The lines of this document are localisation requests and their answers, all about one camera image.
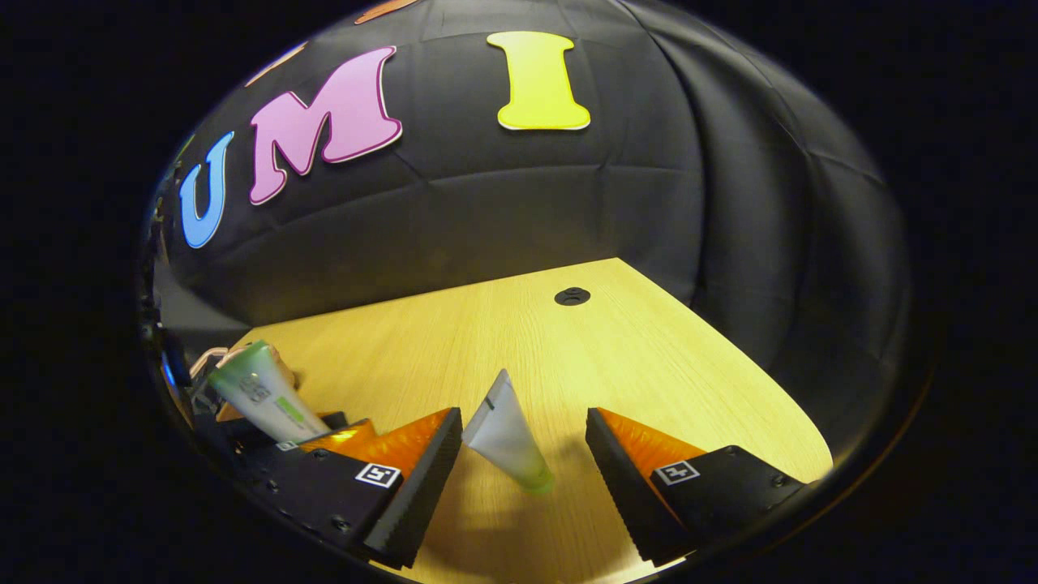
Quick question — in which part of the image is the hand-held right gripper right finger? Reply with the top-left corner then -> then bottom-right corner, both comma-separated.
585,407 -> 808,567

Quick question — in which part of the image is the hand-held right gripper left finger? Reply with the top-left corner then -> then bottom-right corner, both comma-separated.
235,407 -> 463,570

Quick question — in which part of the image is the white skincare tube green label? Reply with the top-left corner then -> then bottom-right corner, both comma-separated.
207,340 -> 331,444

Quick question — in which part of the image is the white skincare tube green cap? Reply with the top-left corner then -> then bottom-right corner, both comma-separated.
461,369 -> 556,496

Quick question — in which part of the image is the black backdrop cloth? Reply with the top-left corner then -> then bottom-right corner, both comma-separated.
142,0 -> 925,455

